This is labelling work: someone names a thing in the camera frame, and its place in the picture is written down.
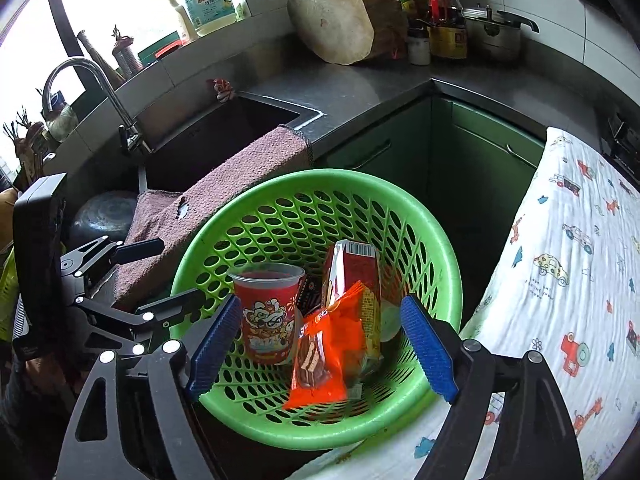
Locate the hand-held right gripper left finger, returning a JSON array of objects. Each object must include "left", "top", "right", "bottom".
[{"left": 54, "top": 294, "right": 243, "bottom": 480}]

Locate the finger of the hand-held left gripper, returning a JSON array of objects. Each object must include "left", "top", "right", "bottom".
[
  {"left": 74, "top": 287, "right": 228, "bottom": 358},
  {"left": 60, "top": 237, "right": 166, "bottom": 286}
]

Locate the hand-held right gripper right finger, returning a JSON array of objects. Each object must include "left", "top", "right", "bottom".
[{"left": 400, "top": 294, "right": 585, "bottom": 480}]

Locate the red paper cup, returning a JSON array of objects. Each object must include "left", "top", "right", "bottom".
[{"left": 227, "top": 262, "right": 307, "bottom": 365}]

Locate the orange snack packet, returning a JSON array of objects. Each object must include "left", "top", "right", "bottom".
[{"left": 282, "top": 280, "right": 386, "bottom": 411}]

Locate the red carton box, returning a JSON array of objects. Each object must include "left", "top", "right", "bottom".
[{"left": 320, "top": 240, "right": 385, "bottom": 366}]

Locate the green plastic basket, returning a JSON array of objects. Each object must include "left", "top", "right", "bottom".
[{"left": 170, "top": 169, "right": 463, "bottom": 451}]

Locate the dark shiny wrapper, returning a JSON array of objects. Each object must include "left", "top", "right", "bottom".
[{"left": 296, "top": 276, "right": 325, "bottom": 317}]

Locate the brown towel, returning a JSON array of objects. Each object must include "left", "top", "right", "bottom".
[{"left": 112, "top": 125, "right": 313, "bottom": 311}]

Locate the printed cloth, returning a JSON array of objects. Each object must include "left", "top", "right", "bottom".
[{"left": 300, "top": 126, "right": 640, "bottom": 480}]

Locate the glass jar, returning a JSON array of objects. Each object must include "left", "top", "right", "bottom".
[{"left": 45, "top": 102, "right": 79, "bottom": 142}]

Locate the steel sink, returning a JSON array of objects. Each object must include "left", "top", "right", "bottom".
[{"left": 135, "top": 91, "right": 321, "bottom": 193}]

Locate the red white scrubber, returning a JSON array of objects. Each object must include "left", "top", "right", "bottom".
[{"left": 207, "top": 78, "right": 235, "bottom": 103}]

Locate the steel faucet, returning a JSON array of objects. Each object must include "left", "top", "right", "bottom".
[{"left": 41, "top": 57, "right": 151, "bottom": 157}]

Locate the green cabinet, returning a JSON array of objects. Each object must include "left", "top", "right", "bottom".
[{"left": 315, "top": 95, "right": 546, "bottom": 321}]

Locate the green box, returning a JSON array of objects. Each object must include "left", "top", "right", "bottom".
[{"left": 137, "top": 31, "right": 183, "bottom": 67}]

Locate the white dish soap bottle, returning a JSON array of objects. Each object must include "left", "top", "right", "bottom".
[{"left": 165, "top": 0, "right": 198, "bottom": 46}]

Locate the detergent jug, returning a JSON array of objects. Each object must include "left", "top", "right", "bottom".
[{"left": 181, "top": 0, "right": 237, "bottom": 37}]

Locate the black gas stove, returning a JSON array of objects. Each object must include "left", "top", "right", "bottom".
[{"left": 600, "top": 110, "right": 640, "bottom": 186}]

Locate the wooden chopping block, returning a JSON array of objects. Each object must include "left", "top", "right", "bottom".
[{"left": 287, "top": 0, "right": 408, "bottom": 66}]

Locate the small white jar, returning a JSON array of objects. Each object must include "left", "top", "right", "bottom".
[{"left": 407, "top": 27, "right": 432, "bottom": 66}]

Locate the cooking oil bottle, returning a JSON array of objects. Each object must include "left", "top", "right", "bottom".
[{"left": 427, "top": 0, "right": 469, "bottom": 59}]

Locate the steel pressure cooker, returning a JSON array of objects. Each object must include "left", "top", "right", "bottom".
[{"left": 462, "top": 4, "right": 540, "bottom": 63}]

